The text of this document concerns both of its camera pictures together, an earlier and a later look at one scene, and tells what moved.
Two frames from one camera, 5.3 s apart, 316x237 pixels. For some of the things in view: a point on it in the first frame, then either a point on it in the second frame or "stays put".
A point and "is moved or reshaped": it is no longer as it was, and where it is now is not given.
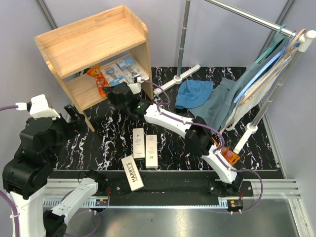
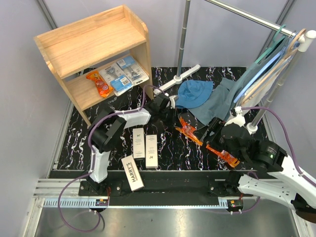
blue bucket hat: (193, 93) stays put
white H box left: (138, 143) stays put
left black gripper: (78, 125) → (173, 118)
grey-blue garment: (215, 112) stays put
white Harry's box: (132, 174) stays put
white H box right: (151, 141) stays put
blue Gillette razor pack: (112, 75) is moved or reshaped
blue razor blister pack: (131, 69) stays put
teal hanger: (276, 42) stays put
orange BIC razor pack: (101, 81) is moved or reshaped
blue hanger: (294, 42) stays put
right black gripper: (110, 95) → (214, 126)
